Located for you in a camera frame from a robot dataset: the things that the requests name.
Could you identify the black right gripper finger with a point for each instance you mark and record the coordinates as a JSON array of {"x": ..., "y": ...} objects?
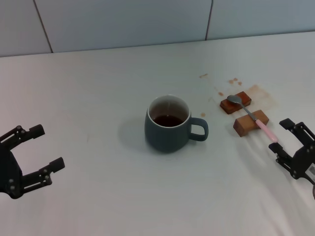
[
  {"x": 301, "y": 130},
  {"x": 283, "y": 155}
]

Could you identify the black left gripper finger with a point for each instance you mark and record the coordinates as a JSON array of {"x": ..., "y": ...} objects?
[
  {"x": 55, "y": 165},
  {"x": 34, "y": 130}
]

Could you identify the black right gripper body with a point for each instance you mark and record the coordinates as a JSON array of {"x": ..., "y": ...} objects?
[{"x": 305, "y": 162}]

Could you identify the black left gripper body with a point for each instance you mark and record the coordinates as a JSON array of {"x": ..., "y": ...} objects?
[{"x": 9, "y": 174}]

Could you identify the grey ceramic cup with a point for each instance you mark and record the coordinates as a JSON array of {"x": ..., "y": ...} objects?
[{"x": 162, "y": 137}]

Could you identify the light brown wooden block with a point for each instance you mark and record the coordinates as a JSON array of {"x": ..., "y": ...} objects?
[{"x": 243, "y": 125}]

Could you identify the dark brown wooden block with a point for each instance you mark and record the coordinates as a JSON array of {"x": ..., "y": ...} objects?
[{"x": 227, "y": 109}]

